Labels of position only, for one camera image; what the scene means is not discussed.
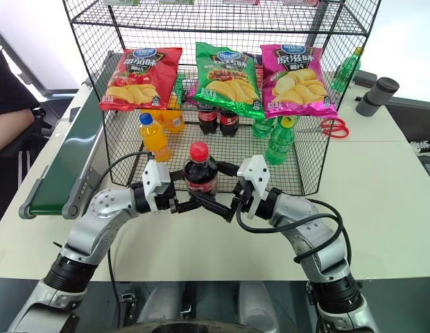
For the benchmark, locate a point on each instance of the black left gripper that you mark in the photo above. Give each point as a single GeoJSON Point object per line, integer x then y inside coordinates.
{"type": "Point", "coordinates": [165, 197]}

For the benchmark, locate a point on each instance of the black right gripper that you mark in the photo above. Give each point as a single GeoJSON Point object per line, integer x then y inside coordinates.
{"type": "Point", "coordinates": [243, 196]}

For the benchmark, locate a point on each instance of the cola bottle with red cap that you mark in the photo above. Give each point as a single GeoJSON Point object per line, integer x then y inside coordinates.
{"type": "Point", "coordinates": [201, 173]}

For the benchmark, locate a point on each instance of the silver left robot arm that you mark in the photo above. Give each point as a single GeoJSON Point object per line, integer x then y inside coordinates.
{"type": "Point", "coordinates": [97, 229]}

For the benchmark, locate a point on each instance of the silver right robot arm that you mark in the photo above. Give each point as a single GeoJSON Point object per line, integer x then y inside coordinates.
{"type": "Point", "coordinates": [315, 239]}

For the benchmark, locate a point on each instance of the person's bare forearm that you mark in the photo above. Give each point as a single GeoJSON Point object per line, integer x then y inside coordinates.
{"type": "Point", "coordinates": [14, 119]}

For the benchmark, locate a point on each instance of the green conveyor belt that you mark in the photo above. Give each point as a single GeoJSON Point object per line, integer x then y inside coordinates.
{"type": "Point", "coordinates": [62, 166]}

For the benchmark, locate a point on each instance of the orange soda bottle blue cap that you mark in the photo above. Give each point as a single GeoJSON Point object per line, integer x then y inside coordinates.
{"type": "Point", "coordinates": [154, 138]}

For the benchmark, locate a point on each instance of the cola bottle red label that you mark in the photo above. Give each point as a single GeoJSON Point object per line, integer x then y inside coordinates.
{"type": "Point", "coordinates": [208, 121]}
{"type": "Point", "coordinates": [229, 123]}

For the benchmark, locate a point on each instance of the green soda bottle yellow cap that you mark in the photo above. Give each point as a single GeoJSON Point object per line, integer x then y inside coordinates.
{"type": "Point", "coordinates": [279, 142]}

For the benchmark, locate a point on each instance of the green potato chips bag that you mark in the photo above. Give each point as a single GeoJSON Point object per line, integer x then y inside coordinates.
{"type": "Point", "coordinates": [227, 81]}

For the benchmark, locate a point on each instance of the silver robot lower body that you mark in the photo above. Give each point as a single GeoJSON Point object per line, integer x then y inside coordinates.
{"type": "Point", "coordinates": [166, 305]}

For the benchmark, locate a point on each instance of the red potato chips bag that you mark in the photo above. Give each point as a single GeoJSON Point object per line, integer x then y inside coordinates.
{"type": "Point", "coordinates": [140, 81]}

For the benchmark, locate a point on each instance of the magenta potato chips bag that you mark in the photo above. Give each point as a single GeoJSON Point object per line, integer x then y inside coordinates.
{"type": "Point", "coordinates": [296, 83]}

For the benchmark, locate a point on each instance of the grey cylindrical device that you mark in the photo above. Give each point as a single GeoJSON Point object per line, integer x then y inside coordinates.
{"type": "Point", "coordinates": [378, 95]}

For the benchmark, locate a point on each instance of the person in black clothes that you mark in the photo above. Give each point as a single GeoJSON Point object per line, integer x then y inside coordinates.
{"type": "Point", "coordinates": [8, 90]}

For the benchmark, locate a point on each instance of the black printed mat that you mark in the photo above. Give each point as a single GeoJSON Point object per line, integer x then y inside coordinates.
{"type": "Point", "coordinates": [423, 152]}

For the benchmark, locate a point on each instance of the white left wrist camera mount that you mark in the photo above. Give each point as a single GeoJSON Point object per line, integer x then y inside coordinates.
{"type": "Point", "coordinates": [155, 177]}

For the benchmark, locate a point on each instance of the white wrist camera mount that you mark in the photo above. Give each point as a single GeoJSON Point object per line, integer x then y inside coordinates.
{"type": "Point", "coordinates": [155, 177]}
{"type": "Point", "coordinates": [256, 171]}

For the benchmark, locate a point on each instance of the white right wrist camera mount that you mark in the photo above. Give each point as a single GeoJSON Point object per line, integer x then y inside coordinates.
{"type": "Point", "coordinates": [256, 171]}

